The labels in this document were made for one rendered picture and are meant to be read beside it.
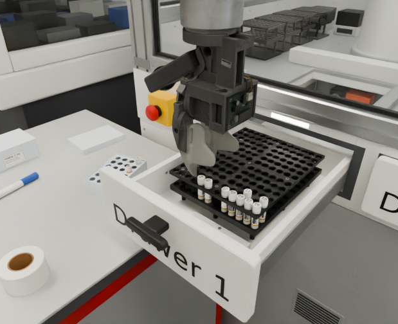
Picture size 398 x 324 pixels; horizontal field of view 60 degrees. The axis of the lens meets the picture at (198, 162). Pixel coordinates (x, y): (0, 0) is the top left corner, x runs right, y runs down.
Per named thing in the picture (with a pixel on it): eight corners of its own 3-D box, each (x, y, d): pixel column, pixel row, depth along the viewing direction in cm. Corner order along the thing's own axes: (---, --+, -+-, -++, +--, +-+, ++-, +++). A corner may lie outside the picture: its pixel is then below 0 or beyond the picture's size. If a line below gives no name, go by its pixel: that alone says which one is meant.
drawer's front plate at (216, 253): (245, 325, 43) (253, 265, 38) (107, 221, 60) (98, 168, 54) (253, 315, 44) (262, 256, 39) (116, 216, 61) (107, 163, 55)
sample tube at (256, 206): (255, 233, 51) (258, 208, 48) (248, 229, 51) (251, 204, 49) (260, 228, 51) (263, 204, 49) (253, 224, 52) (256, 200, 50)
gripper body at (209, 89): (221, 140, 43) (225, 40, 37) (172, 121, 48) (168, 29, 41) (255, 120, 48) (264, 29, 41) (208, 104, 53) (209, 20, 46)
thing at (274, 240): (244, 300, 45) (247, 268, 41) (121, 213, 59) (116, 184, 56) (358, 171, 70) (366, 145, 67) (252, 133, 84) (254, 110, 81)
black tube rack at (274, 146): (253, 249, 52) (256, 216, 48) (170, 200, 62) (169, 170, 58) (318, 184, 66) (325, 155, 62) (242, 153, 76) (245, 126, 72)
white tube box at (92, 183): (117, 204, 73) (115, 189, 71) (85, 193, 76) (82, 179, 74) (148, 173, 83) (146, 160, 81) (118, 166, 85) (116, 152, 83)
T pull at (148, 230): (162, 253, 43) (162, 245, 42) (125, 225, 47) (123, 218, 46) (182, 238, 45) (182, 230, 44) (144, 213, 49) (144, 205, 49)
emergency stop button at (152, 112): (155, 124, 84) (153, 108, 82) (144, 119, 86) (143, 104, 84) (164, 120, 86) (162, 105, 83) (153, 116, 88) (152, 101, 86)
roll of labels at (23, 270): (40, 255, 61) (35, 238, 59) (56, 279, 56) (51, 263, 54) (-2, 276, 57) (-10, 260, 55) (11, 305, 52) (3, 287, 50)
